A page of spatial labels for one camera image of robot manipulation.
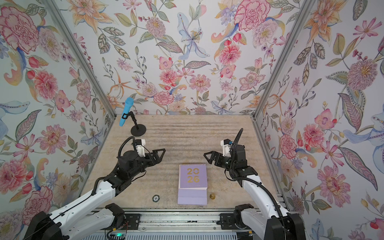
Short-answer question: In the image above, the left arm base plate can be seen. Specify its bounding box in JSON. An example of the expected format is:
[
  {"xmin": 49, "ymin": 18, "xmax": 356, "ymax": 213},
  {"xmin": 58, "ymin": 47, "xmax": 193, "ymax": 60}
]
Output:
[{"xmin": 103, "ymin": 214, "xmax": 141, "ymax": 231}]

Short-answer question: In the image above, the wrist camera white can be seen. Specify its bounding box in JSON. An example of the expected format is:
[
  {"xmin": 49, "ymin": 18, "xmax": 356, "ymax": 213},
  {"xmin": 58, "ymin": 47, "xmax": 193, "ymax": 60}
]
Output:
[
  {"xmin": 221, "ymin": 139, "xmax": 233, "ymax": 157},
  {"xmin": 134, "ymin": 139, "xmax": 146, "ymax": 158}
]

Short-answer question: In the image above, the right corner aluminium profile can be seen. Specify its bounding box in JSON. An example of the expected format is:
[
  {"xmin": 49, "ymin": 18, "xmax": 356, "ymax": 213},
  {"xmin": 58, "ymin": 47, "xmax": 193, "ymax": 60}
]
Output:
[{"xmin": 253, "ymin": 0, "xmax": 314, "ymax": 118}]

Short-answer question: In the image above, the purple calendar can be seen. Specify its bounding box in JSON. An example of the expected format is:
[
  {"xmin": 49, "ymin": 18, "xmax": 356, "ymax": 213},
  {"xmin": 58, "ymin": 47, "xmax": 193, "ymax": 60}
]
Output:
[{"xmin": 178, "ymin": 164, "xmax": 208, "ymax": 206}]

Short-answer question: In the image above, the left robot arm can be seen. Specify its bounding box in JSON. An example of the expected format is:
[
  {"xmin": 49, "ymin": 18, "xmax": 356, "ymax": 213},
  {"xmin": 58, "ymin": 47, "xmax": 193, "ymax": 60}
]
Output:
[{"xmin": 24, "ymin": 149, "xmax": 166, "ymax": 240}]

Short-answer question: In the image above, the blue microphone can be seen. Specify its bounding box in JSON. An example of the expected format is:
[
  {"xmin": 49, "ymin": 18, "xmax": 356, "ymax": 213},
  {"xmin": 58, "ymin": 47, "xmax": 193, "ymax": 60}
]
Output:
[{"xmin": 119, "ymin": 97, "xmax": 134, "ymax": 127}]

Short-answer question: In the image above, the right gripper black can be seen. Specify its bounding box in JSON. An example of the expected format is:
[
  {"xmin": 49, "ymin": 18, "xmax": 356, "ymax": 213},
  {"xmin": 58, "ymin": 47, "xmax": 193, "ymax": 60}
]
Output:
[{"xmin": 205, "ymin": 151, "xmax": 238, "ymax": 172}]

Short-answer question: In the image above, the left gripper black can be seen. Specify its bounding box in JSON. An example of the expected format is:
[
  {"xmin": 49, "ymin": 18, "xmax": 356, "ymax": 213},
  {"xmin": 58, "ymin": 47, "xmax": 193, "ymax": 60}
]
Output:
[{"xmin": 128, "ymin": 147, "xmax": 166, "ymax": 179}]

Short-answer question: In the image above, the black microphone stand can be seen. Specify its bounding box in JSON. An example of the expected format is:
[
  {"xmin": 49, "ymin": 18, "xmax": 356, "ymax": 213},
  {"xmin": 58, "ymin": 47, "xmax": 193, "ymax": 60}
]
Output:
[{"xmin": 129, "ymin": 112, "xmax": 147, "ymax": 137}]

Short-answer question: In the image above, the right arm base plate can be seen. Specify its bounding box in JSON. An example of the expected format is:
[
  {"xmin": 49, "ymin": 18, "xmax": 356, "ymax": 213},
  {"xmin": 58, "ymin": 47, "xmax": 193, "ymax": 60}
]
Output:
[{"xmin": 216, "ymin": 213, "xmax": 252, "ymax": 231}]

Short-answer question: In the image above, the corner aluminium profile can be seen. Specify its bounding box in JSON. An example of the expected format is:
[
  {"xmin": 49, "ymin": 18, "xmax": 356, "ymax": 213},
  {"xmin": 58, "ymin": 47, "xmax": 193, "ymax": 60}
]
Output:
[
  {"xmin": 44, "ymin": 0, "xmax": 117, "ymax": 118},
  {"xmin": 253, "ymin": 0, "xmax": 314, "ymax": 118}
]

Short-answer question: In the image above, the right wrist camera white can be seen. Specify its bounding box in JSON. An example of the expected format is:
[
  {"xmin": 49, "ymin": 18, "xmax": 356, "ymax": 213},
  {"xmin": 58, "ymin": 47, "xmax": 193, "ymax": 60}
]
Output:
[{"xmin": 221, "ymin": 139, "xmax": 233, "ymax": 157}]

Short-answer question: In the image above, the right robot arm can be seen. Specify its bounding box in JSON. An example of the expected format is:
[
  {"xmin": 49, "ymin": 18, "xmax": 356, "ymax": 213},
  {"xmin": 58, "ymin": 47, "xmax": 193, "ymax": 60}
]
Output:
[{"xmin": 204, "ymin": 145, "xmax": 306, "ymax": 240}]

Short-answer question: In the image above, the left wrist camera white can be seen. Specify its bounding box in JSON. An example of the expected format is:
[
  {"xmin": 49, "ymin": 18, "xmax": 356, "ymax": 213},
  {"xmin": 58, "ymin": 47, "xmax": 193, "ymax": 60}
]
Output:
[{"xmin": 134, "ymin": 139, "xmax": 146, "ymax": 158}]

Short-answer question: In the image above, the left corner aluminium profile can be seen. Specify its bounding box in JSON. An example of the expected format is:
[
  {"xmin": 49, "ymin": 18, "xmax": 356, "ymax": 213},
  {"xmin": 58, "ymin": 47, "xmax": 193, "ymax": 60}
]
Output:
[{"xmin": 44, "ymin": 0, "xmax": 117, "ymax": 118}]

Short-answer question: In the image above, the aluminium rail frame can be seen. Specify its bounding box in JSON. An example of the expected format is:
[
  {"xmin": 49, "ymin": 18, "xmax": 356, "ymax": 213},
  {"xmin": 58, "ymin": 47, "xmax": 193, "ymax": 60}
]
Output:
[{"xmin": 47, "ymin": 208, "xmax": 310, "ymax": 240}]

